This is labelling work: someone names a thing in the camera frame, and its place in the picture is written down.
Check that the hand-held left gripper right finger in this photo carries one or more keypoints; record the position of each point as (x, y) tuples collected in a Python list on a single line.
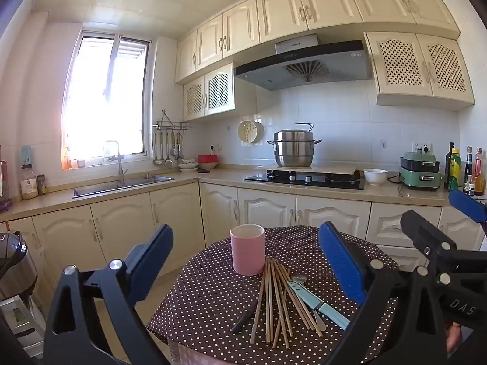
[(342, 262)]

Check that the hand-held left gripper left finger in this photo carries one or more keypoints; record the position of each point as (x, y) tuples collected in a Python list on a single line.
[(152, 258)]

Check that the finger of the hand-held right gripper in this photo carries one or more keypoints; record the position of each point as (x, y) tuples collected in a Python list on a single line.
[(468, 206), (422, 230)]

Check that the metal spoon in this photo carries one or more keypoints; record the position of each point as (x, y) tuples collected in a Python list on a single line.
[(298, 278)]

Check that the bundle of wooden chopsticks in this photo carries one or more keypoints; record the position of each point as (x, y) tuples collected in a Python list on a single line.
[(272, 296)]

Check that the pink cup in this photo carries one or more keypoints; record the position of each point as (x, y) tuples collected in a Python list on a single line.
[(247, 251)]

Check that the person's right hand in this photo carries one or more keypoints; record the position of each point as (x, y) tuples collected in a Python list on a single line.
[(453, 336)]

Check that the red capped sauce bottle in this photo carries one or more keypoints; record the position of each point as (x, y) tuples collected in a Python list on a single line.
[(478, 173)]

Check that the green bottle yellow label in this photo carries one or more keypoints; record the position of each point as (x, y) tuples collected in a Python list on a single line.
[(454, 171)]

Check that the dark soy sauce bottle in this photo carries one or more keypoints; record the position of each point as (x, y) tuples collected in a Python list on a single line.
[(468, 167)]

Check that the dark glass oil bottle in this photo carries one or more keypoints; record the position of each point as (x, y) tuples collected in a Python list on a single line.
[(450, 156)]

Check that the green electric cooker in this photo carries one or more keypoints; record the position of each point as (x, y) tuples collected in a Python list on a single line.
[(420, 173)]

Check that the brown polka dot tablecloth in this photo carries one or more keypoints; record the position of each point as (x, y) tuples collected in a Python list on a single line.
[(213, 292)]

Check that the white bowl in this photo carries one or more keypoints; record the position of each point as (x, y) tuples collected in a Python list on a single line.
[(375, 178)]

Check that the stainless steel sink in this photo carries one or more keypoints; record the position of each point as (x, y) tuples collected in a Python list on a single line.
[(114, 187)]

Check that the black gas stove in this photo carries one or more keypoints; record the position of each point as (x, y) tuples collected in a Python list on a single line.
[(304, 180)]

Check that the metal faucet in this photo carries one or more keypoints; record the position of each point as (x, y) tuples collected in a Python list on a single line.
[(120, 167)]

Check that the stack of white dishes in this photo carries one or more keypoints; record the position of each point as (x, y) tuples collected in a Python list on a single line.
[(187, 166)]

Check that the metal cooking utensil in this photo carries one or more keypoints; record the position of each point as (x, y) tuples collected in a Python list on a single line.
[(163, 148), (169, 159), (179, 154), (157, 157)]

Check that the red box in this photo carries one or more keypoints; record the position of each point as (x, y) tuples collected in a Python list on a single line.
[(207, 158)]

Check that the stainless steel steamer pot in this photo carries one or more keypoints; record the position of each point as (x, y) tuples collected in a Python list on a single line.
[(293, 148)]

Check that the orange bottle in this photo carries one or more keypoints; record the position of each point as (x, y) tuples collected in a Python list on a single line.
[(67, 161)]

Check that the small dark jar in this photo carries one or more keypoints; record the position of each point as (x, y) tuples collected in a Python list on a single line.
[(41, 185)]

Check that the black silver rice cooker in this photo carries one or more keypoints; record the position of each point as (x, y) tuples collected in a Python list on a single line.
[(17, 266)]

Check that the metal utensil rack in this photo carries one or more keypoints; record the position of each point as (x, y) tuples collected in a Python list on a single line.
[(173, 124)]

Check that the glass jar white label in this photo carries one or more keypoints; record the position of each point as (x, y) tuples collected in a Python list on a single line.
[(29, 184)]

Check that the large lattice door cabinet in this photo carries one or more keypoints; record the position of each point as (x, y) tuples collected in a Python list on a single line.
[(418, 68)]

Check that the white stand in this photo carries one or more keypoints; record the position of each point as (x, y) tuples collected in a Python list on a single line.
[(19, 323)]

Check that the cream perforated steamer plate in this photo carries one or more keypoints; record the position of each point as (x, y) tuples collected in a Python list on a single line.
[(250, 132)]

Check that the dark purple holder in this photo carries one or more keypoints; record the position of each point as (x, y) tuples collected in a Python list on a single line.
[(3, 190)]

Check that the kitchen window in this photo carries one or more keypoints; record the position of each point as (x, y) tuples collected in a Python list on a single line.
[(102, 99)]

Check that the small lattice door cabinet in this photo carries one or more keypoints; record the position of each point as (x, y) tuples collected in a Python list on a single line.
[(209, 93)]

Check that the black range hood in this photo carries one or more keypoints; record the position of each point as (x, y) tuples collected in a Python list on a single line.
[(304, 64)]

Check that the cream upper cabinets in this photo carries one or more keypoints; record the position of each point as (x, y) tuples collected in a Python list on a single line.
[(304, 11)]

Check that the wide wall outlet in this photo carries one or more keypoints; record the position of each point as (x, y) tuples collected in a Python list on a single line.
[(422, 148)]

